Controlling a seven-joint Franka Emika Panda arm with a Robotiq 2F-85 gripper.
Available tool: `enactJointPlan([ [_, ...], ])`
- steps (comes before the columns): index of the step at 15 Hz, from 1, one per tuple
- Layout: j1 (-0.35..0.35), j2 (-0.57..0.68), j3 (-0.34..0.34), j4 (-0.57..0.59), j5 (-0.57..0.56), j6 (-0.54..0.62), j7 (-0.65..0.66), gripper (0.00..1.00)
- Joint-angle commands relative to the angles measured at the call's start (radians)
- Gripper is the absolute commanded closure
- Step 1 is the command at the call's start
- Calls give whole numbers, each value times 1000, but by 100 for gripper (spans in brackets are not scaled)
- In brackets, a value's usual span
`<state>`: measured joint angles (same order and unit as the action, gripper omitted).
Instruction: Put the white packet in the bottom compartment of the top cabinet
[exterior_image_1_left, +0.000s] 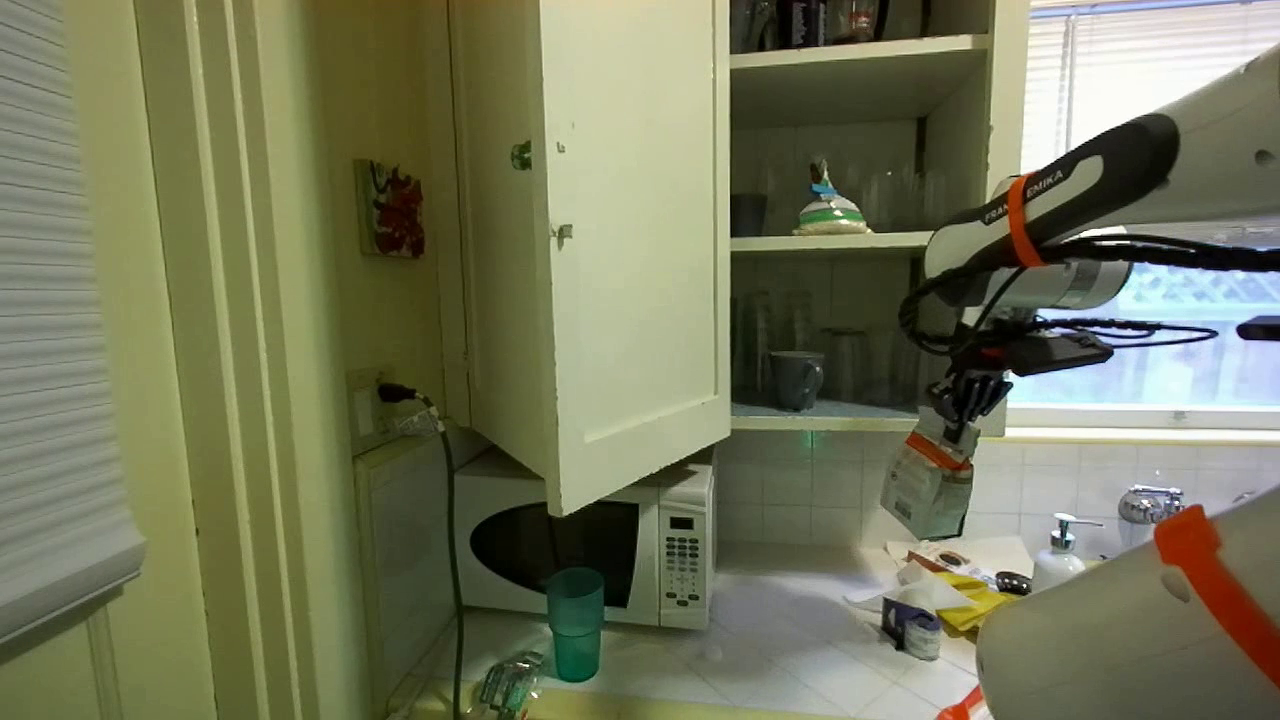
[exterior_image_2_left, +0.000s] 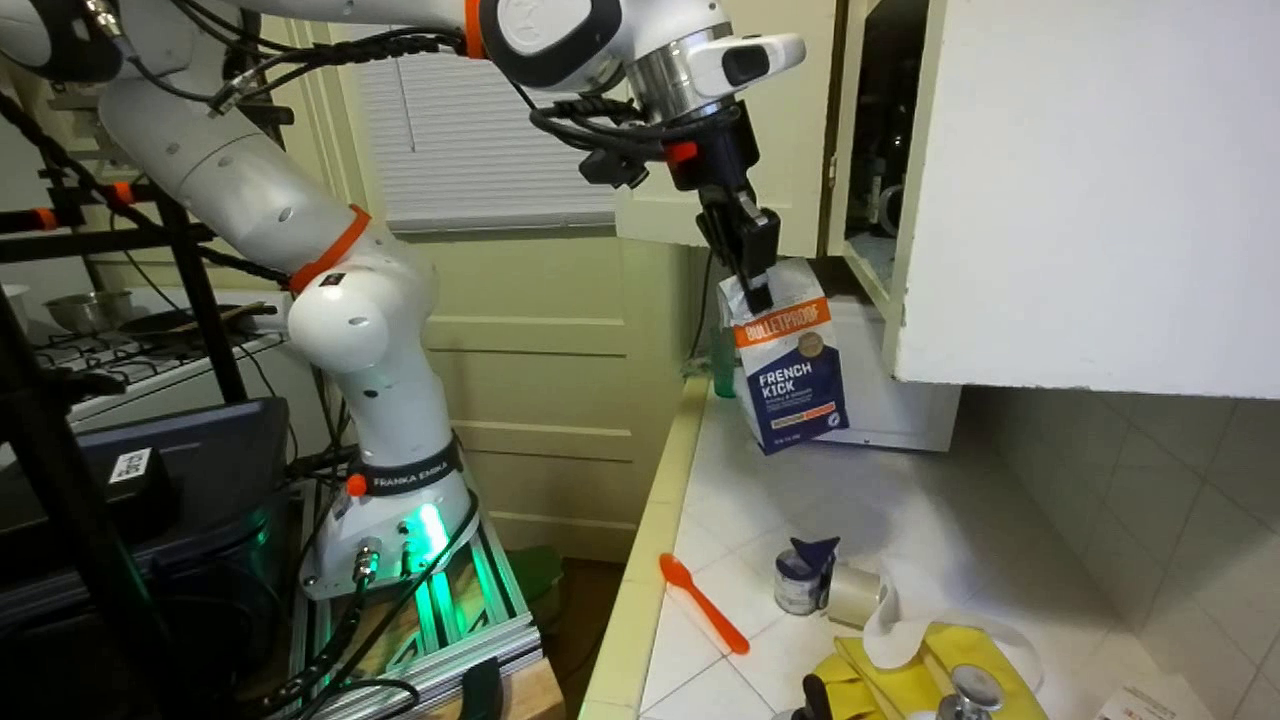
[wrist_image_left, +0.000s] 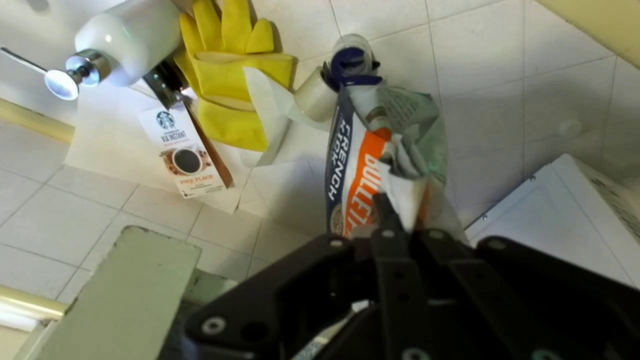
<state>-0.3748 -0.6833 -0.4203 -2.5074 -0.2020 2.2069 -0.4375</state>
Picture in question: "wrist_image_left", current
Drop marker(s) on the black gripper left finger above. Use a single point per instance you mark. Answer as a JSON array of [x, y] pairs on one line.
[[398, 266]]

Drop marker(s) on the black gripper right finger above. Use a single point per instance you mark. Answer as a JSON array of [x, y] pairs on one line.
[[461, 287]]

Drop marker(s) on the orange and blue food bag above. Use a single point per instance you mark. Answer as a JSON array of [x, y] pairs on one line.
[[372, 153]]

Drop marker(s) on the cream open cabinet door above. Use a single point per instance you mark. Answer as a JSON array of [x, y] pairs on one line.
[[121, 301]]

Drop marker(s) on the white countertop appliance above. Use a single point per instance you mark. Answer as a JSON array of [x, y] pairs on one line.
[[552, 212]]

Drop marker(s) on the clear tape roll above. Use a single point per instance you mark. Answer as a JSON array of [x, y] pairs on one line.
[[315, 100]]

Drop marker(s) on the white folded paper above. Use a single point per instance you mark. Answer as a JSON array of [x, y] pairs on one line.
[[271, 112]]

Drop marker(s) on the white Starbucks coffee box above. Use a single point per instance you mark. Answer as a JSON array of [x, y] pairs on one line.
[[190, 157]]

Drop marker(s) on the yellow rubber glove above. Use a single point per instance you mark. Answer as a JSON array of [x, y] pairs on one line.
[[231, 67]]

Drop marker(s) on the white paper napkin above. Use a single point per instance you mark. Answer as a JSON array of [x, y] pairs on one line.
[[106, 142]]

